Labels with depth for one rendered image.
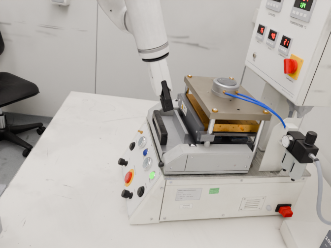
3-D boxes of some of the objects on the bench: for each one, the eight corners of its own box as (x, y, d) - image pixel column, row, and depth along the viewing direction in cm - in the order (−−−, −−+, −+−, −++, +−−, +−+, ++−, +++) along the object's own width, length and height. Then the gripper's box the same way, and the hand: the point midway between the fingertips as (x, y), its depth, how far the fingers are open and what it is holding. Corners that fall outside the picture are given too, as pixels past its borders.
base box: (247, 157, 130) (258, 121, 122) (296, 225, 99) (315, 183, 90) (120, 157, 118) (123, 118, 109) (130, 235, 86) (136, 188, 78)
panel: (121, 159, 116) (146, 121, 109) (128, 219, 90) (162, 173, 84) (116, 158, 115) (141, 118, 109) (122, 218, 89) (155, 171, 83)
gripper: (174, 55, 76) (186, 117, 85) (162, 40, 88) (174, 96, 98) (145, 64, 75) (161, 125, 85) (137, 47, 88) (151, 102, 97)
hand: (166, 104), depth 90 cm, fingers closed
